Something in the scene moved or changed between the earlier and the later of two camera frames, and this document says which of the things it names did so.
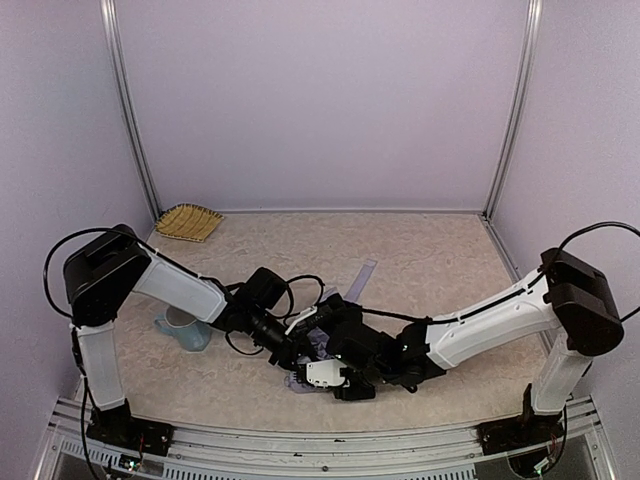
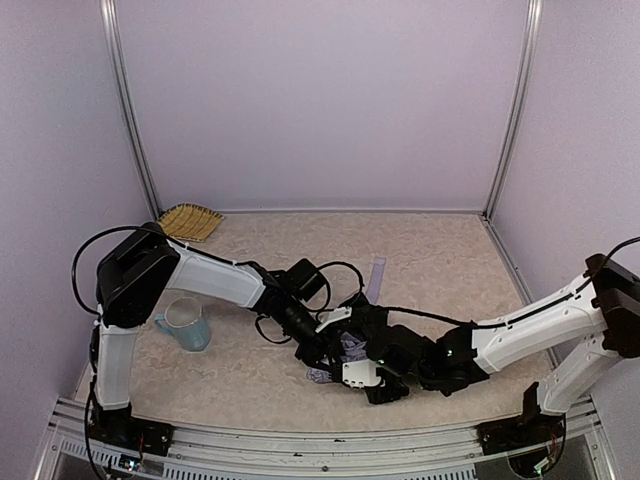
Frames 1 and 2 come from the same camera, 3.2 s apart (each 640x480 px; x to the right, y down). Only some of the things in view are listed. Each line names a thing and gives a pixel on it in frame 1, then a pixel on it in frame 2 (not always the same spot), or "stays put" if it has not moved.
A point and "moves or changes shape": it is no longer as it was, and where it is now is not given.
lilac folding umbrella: x=317 y=339 moves or changes shape
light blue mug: x=192 y=333 stays put
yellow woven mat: x=188 y=221 stays put
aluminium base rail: x=301 y=452 stays put
